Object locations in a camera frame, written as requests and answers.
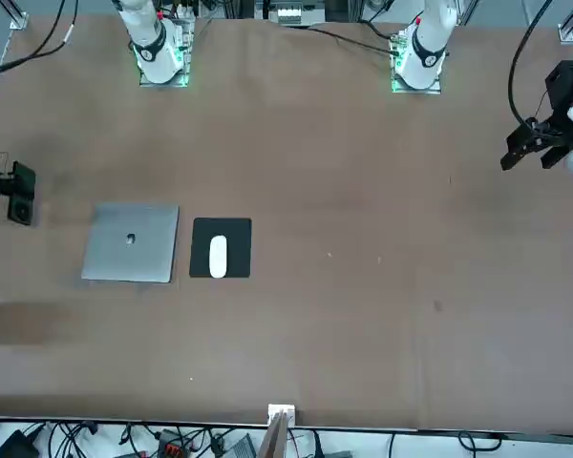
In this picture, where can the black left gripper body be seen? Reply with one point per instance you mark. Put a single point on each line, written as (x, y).
(563, 88)

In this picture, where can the dark green model phone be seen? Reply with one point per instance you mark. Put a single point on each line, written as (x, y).
(23, 210)

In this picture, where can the white computer mouse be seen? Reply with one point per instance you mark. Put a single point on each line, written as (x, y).
(218, 257)

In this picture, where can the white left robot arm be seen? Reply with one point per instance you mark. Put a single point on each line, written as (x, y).
(430, 28)

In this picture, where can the silver closed laptop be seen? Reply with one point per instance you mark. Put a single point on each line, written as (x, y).
(124, 257)

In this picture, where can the black mouse pad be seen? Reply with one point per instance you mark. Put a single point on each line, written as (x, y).
(239, 248)

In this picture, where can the white power strip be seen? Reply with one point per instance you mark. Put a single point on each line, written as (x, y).
(289, 15)

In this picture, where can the black power adapter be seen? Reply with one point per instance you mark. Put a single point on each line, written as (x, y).
(14, 443)

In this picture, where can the black device with red parts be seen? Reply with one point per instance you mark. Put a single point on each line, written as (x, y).
(172, 446)

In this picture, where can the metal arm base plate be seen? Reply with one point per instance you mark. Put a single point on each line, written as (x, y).
(184, 71)
(396, 86)

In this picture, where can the white table edge bracket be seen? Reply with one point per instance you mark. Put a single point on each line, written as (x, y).
(282, 409)

